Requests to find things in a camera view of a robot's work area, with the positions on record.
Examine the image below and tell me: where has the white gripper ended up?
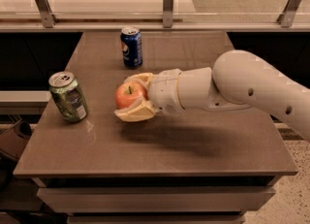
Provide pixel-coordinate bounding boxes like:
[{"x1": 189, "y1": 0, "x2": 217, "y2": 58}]
[{"x1": 114, "y1": 69, "x2": 183, "y2": 122}]

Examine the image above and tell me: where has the red apple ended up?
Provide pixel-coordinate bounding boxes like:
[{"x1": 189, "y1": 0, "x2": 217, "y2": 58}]
[{"x1": 115, "y1": 81, "x2": 147, "y2": 110}]

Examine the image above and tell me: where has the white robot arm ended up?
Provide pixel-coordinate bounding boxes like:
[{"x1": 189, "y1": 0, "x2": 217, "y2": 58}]
[{"x1": 115, "y1": 50, "x2": 310, "y2": 141}]

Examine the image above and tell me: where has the blue Pepsi can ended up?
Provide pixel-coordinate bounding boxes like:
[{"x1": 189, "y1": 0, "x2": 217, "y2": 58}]
[{"x1": 120, "y1": 26, "x2": 142, "y2": 69}]

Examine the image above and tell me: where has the green soda can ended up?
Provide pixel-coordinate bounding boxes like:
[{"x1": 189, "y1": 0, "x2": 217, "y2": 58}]
[{"x1": 48, "y1": 71, "x2": 88, "y2": 122}]

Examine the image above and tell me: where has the grey cabinet drawer front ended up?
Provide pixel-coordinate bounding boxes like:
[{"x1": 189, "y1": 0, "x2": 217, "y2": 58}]
[{"x1": 37, "y1": 186, "x2": 275, "y2": 213}]

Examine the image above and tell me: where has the middle metal railing bracket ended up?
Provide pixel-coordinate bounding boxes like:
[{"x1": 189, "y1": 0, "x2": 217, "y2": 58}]
[{"x1": 163, "y1": 0, "x2": 173, "y2": 28}]

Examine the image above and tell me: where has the metal railing bracket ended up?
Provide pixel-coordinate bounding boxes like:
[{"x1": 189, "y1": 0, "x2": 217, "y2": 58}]
[
  {"x1": 163, "y1": 0, "x2": 173, "y2": 28},
  {"x1": 277, "y1": 0, "x2": 302, "y2": 28},
  {"x1": 34, "y1": 0, "x2": 57, "y2": 28}
]

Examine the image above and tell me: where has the left metal railing bracket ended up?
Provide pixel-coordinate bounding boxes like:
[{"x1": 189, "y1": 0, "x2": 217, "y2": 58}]
[{"x1": 34, "y1": 0, "x2": 57, "y2": 28}]

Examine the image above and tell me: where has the right metal railing bracket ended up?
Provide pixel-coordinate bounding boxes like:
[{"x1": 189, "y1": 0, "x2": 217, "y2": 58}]
[{"x1": 277, "y1": 0, "x2": 302, "y2": 28}]

